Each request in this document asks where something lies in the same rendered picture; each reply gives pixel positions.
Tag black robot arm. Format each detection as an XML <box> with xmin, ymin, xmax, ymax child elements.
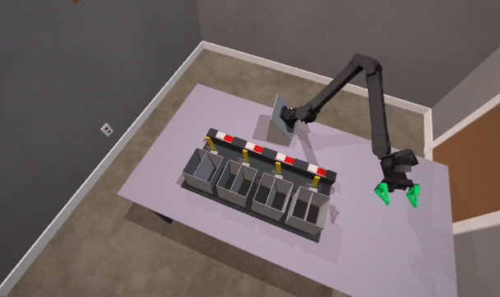
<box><xmin>280</xmin><ymin>54</ymin><xmax>418</xmax><ymax>179</ymax></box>

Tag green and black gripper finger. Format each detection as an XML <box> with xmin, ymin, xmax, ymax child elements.
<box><xmin>375</xmin><ymin>183</ymin><xmax>389</xmax><ymax>205</ymax></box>
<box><xmin>406</xmin><ymin>186</ymin><xmax>420</xmax><ymax>208</ymax></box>

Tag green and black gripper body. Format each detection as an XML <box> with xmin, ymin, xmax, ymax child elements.
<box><xmin>381</xmin><ymin>177</ymin><xmax>419</xmax><ymax>192</ymax></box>

